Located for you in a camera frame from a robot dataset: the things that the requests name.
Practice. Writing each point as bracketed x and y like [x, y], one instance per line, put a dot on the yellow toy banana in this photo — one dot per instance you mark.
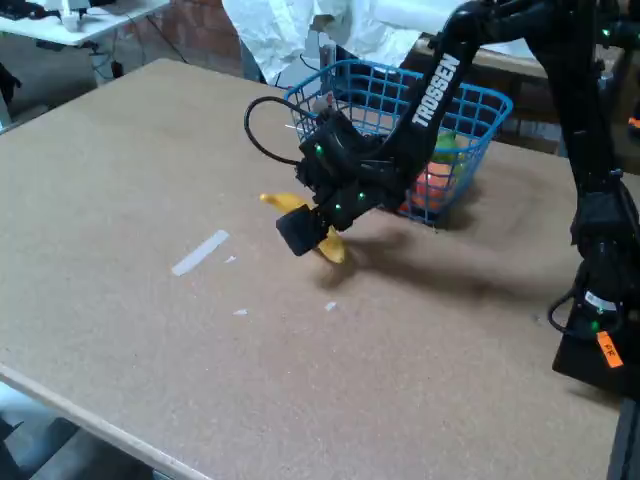
[287, 200]

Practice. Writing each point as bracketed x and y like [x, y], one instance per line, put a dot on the red-orange toy pomegranate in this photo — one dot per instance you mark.
[435, 187]

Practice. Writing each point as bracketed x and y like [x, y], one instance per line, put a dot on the long white tape strip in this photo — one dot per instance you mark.
[200, 252]

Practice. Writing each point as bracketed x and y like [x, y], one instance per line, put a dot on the round green toy fruit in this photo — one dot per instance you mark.
[445, 147]

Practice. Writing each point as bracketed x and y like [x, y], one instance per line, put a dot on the white crumpled sheet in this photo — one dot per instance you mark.
[240, 12]

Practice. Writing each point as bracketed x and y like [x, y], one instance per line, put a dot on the black hanging plug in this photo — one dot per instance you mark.
[117, 69]

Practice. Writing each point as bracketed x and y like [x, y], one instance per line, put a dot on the white desk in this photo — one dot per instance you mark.
[100, 20]

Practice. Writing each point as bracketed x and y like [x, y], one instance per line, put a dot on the orange label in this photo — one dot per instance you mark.
[610, 350]

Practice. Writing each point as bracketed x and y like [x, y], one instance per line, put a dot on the white object on desk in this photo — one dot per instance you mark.
[70, 20]

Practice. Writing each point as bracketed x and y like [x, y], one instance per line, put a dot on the small black camera box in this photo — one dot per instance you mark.
[332, 137]

